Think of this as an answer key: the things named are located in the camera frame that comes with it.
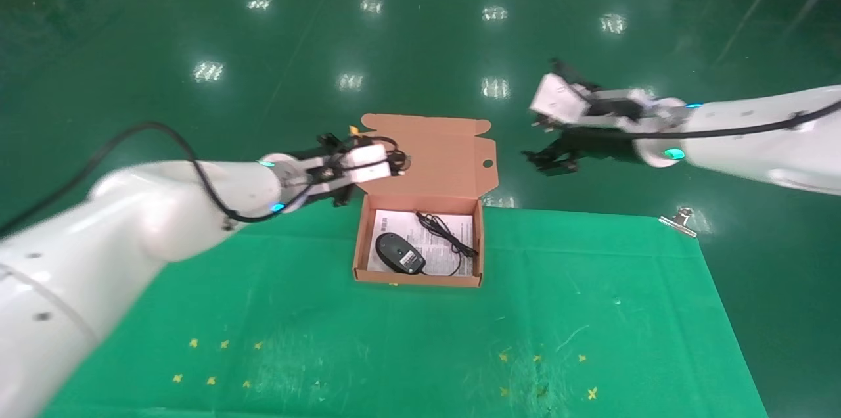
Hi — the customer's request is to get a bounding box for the white printed instruction sheet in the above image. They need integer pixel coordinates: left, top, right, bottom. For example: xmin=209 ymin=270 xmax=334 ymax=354
xmin=366 ymin=209 xmax=474 ymax=276

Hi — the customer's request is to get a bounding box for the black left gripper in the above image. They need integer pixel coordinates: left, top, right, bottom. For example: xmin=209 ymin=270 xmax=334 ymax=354
xmin=329 ymin=152 xmax=411 ymax=209

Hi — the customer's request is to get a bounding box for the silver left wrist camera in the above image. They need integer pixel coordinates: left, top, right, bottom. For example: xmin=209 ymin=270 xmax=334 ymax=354
xmin=344 ymin=143 xmax=390 ymax=183

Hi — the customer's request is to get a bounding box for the metal binder clip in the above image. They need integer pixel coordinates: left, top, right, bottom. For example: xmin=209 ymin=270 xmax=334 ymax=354
xmin=658 ymin=206 xmax=698 ymax=239

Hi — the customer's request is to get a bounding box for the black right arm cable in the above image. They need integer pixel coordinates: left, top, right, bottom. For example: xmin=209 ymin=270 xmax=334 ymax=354
xmin=551 ymin=58 xmax=841 ymax=141

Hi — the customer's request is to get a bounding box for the green table mat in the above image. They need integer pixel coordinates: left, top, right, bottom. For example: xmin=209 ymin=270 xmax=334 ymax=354
xmin=39 ymin=198 xmax=769 ymax=418

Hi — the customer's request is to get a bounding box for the orange cardboard box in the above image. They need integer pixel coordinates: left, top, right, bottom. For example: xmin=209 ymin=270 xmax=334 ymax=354
xmin=348 ymin=114 xmax=498 ymax=288

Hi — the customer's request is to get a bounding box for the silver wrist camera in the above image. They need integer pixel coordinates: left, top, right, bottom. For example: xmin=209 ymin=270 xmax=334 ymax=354
xmin=344 ymin=143 xmax=390 ymax=183
xmin=529 ymin=72 xmax=658 ymax=128

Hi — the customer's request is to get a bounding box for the black wired computer mouse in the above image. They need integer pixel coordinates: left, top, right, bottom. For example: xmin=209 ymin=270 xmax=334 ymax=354
xmin=375 ymin=231 xmax=465 ymax=278

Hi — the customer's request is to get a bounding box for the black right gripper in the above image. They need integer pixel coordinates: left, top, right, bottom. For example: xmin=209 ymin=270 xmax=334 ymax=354
xmin=522 ymin=127 xmax=642 ymax=176

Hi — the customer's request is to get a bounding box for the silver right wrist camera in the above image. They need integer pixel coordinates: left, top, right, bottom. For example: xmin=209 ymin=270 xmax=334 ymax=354
xmin=529 ymin=72 xmax=658 ymax=128

